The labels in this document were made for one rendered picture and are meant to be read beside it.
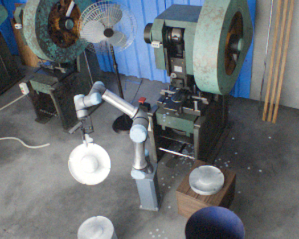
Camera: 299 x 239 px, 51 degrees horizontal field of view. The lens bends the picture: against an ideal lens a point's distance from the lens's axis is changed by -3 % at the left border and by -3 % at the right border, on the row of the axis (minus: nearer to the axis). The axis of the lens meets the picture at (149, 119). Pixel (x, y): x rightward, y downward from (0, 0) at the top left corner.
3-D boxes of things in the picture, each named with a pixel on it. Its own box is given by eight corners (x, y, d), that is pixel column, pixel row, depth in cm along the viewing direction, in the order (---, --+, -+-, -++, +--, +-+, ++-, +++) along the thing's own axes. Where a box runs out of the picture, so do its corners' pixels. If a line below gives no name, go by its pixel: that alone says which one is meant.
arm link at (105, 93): (154, 112, 240) (98, 76, 227) (152, 122, 232) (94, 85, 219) (146, 122, 247) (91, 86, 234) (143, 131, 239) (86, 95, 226)
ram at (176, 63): (184, 89, 285) (183, 60, 267) (170, 86, 292) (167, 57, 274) (192, 79, 296) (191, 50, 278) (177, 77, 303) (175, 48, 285)
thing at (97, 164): (106, 188, 221) (105, 188, 220) (65, 178, 221) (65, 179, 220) (114, 148, 218) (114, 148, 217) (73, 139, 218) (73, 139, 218)
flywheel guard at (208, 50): (217, 115, 247) (217, 12, 196) (184, 107, 260) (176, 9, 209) (252, 54, 313) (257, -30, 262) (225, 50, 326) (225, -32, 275)
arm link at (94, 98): (99, 86, 219) (86, 91, 223) (94, 96, 211) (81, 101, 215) (105, 95, 223) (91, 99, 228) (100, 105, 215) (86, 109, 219)
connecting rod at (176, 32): (183, 67, 274) (180, 30, 253) (170, 65, 280) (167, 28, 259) (192, 56, 288) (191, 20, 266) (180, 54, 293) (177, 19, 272)
